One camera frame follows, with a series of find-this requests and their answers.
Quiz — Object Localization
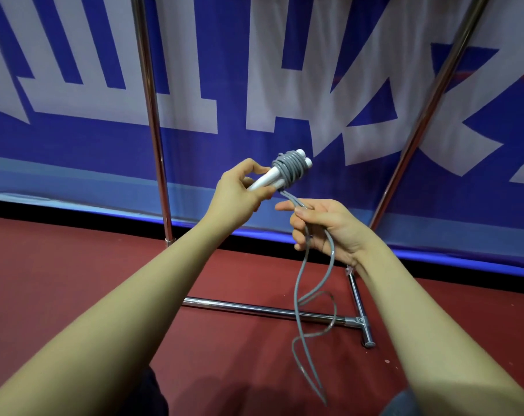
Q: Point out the person's left hand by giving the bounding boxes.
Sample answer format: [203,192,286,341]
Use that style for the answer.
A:
[200,158,279,233]

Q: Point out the person's right hand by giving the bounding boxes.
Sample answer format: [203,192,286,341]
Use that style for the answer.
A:
[274,198,378,268]

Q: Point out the chrome metal banner stand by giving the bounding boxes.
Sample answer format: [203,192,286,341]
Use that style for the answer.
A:
[130,0,492,349]

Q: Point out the blue and white banner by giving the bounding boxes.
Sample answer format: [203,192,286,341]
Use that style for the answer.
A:
[0,0,524,272]

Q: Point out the person's right forearm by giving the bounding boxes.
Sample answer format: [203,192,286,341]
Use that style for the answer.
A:
[353,240,524,416]

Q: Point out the person's left forearm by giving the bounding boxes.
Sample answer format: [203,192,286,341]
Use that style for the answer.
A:
[0,211,229,416]

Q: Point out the grey jump rope white handles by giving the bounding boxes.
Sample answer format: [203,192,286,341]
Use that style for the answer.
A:
[247,148,339,406]

